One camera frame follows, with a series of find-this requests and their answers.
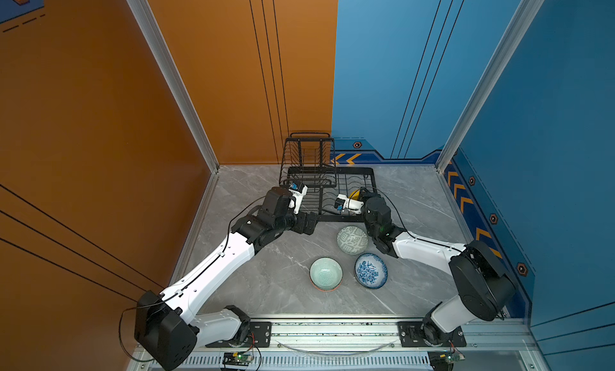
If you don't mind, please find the yellow bowl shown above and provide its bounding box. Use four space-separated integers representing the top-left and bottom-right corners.
349 189 360 201

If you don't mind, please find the grey-green patterned bowl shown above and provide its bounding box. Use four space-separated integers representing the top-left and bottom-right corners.
336 225 368 255

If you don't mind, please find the mint green bowl red rim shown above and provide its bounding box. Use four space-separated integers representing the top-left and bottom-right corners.
309 257 343 292

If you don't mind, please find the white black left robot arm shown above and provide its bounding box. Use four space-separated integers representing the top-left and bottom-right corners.
134 181 318 370

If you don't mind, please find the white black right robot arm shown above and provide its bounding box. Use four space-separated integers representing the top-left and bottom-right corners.
353 188 518 346

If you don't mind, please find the blue white floral bowl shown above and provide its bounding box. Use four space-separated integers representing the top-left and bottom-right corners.
355 252 389 289

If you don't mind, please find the green circuit board left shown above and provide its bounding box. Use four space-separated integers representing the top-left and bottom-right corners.
221 352 255 370

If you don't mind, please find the green circuit board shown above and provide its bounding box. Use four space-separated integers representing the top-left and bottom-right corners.
428 352 465 371
221 352 255 370

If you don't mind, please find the green circuit board right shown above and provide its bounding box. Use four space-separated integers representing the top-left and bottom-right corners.
428 352 465 371

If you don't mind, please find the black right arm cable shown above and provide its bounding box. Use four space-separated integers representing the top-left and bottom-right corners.
379 192 467 252

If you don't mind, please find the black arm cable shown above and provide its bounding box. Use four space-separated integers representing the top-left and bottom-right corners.
118 293 167 363
379 192 467 252

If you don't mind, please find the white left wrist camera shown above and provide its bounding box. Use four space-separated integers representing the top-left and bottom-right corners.
288 181 308 215

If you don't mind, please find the black wire dish rack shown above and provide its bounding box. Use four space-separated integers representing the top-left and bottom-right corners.
279 132 377 223

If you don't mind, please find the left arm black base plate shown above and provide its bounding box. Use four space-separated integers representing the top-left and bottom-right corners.
206 321 272 349

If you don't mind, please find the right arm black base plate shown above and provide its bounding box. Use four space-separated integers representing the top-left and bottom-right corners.
397 321 467 348

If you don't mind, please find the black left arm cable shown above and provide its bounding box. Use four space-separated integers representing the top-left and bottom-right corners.
118 293 167 363

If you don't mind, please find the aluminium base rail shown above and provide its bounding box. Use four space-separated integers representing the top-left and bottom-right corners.
126 315 549 371

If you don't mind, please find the aluminium corner post right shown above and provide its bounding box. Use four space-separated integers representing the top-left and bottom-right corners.
435 0 545 174

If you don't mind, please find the aluminium corner post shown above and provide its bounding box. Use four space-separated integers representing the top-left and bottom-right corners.
435 0 545 174
126 0 219 174

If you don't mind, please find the aluminium corner post left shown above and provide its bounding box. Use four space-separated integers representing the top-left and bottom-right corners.
126 0 219 174

